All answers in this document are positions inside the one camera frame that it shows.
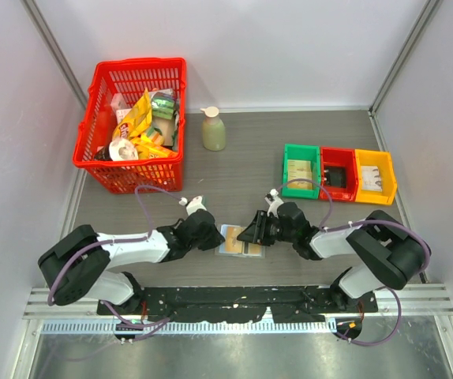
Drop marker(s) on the yellow snack bag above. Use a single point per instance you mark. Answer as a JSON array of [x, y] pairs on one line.
[[153, 137]]

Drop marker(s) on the red plastic bin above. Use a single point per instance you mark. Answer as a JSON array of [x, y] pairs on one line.
[[342, 157]]

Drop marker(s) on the black item in red bin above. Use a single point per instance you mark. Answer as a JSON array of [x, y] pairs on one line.
[[335, 176]]

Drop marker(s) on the grey card holder wallet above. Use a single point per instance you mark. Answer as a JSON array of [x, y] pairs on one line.
[[240, 255]]

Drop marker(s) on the green plastic bin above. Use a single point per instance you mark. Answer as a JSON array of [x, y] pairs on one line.
[[305, 152]]

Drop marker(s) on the white paper roll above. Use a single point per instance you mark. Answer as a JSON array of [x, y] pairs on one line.
[[121, 149]]

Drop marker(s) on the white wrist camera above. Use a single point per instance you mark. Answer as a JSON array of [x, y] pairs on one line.
[[193, 205], [274, 201]]

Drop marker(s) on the yellow plastic bin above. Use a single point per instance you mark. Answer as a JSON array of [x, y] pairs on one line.
[[384, 162]]

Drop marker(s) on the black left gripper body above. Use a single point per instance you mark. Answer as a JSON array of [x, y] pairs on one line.
[[197, 242]]

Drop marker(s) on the cards in green bin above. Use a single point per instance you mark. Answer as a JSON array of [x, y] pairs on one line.
[[299, 172]]

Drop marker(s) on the green soap dispenser bottle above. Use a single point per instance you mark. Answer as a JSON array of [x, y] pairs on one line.
[[213, 130]]

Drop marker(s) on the red plastic shopping basket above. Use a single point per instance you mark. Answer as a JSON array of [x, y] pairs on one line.
[[130, 77]]

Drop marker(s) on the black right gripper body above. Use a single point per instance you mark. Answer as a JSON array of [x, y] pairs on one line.
[[275, 231]]

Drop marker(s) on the green snack packet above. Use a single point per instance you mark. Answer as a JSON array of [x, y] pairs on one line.
[[163, 103]]

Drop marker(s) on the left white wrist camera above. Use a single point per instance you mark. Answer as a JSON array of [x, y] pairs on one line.
[[193, 205]]

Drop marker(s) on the white slotted cable duct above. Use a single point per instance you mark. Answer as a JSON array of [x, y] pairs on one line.
[[111, 326]]

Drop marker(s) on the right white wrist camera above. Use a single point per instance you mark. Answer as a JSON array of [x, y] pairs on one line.
[[274, 201]]

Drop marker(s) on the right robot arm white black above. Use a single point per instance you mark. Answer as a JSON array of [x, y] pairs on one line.
[[390, 253]]

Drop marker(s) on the cards in yellow bin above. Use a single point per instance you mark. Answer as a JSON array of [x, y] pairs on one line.
[[371, 179]]

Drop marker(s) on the gold credit card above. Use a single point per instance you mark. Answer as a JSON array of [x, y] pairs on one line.
[[253, 250]]

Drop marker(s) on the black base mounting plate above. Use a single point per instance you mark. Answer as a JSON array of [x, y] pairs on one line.
[[236, 305]]

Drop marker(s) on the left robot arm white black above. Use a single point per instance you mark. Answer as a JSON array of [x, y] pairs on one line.
[[80, 265]]

